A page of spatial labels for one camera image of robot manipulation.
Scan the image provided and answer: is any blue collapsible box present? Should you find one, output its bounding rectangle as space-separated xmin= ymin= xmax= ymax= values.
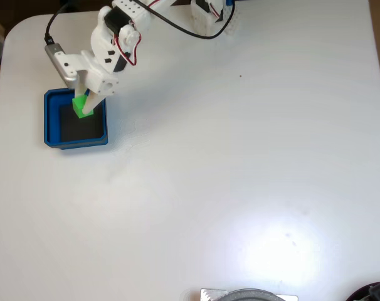
xmin=43 ymin=88 xmax=109 ymax=151

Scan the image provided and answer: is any black object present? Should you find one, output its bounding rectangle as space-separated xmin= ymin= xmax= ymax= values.
xmin=346 ymin=277 xmax=380 ymax=301

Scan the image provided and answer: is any grey round object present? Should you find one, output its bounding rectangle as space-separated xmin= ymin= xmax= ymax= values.
xmin=219 ymin=288 xmax=288 ymax=301

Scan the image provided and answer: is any white perforated base plate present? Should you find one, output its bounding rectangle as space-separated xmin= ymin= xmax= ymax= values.
xmin=226 ymin=8 xmax=242 ymax=38

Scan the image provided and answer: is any silver camera box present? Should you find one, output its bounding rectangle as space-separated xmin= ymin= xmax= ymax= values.
xmin=44 ymin=43 xmax=80 ymax=89

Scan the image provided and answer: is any red servo wire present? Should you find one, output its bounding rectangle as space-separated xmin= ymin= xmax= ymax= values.
xmin=113 ymin=30 xmax=144 ymax=67

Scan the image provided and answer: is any green cube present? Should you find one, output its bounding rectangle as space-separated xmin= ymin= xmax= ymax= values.
xmin=71 ymin=95 xmax=95 ymax=120

